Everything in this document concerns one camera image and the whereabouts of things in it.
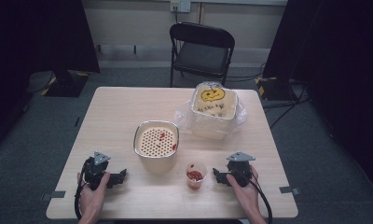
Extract grey tape strip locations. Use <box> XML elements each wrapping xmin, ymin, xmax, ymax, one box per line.
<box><xmin>279</xmin><ymin>185</ymin><xmax>302</xmax><ymax>196</ymax></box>
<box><xmin>40</xmin><ymin>189</ymin><xmax>67</xmax><ymax>202</ymax></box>

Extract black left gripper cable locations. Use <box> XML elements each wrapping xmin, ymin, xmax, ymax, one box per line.
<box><xmin>74</xmin><ymin>158</ymin><xmax>92</xmax><ymax>221</ymax></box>

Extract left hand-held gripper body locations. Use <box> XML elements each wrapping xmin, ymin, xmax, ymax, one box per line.
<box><xmin>82</xmin><ymin>150</ymin><xmax>112</xmax><ymax>191</ymax></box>

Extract clear plastic cup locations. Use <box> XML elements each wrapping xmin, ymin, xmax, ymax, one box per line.
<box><xmin>185</xmin><ymin>161</ymin><xmax>208</xmax><ymax>191</ymax></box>

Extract white wall outlet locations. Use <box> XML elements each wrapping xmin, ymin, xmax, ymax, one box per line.
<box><xmin>170</xmin><ymin>0</ymin><xmax>192</xmax><ymax>14</ymax></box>

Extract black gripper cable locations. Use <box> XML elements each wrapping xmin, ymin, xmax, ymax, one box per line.
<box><xmin>249</xmin><ymin>177</ymin><xmax>274</xmax><ymax>224</ymax></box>
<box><xmin>74</xmin><ymin>158</ymin><xmax>92</xmax><ymax>221</ymax></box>

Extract black stand base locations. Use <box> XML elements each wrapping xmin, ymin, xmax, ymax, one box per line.
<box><xmin>40</xmin><ymin>68</ymin><xmax>90</xmax><ymax>98</ymax></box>
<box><xmin>255</xmin><ymin>76</ymin><xmax>302</xmax><ymax>102</ymax></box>

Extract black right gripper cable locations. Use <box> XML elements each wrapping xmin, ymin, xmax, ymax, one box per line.
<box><xmin>249</xmin><ymin>177</ymin><xmax>274</xmax><ymax>224</ymax></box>

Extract black floor cables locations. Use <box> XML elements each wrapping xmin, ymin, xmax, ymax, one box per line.
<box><xmin>225</xmin><ymin>62</ymin><xmax>311</xmax><ymax>129</ymax></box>

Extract beige bin with plastic liner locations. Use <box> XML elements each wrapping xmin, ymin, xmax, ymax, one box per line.
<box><xmin>173</xmin><ymin>80</ymin><xmax>249</xmax><ymax>142</ymax></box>

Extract beige bin with perforated strainer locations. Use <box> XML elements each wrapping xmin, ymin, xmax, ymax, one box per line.
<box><xmin>132</xmin><ymin>119</ymin><xmax>181</xmax><ymax>161</ymax></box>

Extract person's left hand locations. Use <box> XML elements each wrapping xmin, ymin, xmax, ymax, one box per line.
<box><xmin>76</xmin><ymin>172</ymin><xmax>111</xmax><ymax>220</ymax></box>

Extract person's right hand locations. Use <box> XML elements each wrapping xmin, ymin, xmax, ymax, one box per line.
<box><xmin>226</xmin><ymin>164</ymin><xmax>260</xmax><ymax>217</ymax></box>

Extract red chili scraps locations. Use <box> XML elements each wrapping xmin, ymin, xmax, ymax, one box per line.
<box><xmin>186</xmin><ymin>163</ymin><xmax>205</xmax><ymax>182</ymax></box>

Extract black folding chair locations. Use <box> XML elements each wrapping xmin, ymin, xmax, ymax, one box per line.
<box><xmin>169</xmin><ymin>21</ymin><xmax>236</xmax><ymax>89</ymax></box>

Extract black curtain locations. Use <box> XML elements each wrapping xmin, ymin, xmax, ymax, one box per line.
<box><xmin>262</xmin><ymin>0</ymin><xmax>373</xmax><ymax>197</ymax></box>
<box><xmin>0</xmin><ymin>0</ymin><xmax>102</xmax><ymax>157</ymax></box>

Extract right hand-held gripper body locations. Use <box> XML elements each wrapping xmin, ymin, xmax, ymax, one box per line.
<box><xmin>226</xmin><ymin>150</ymin><xmax>256</xmax><ymax>189</ymax></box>

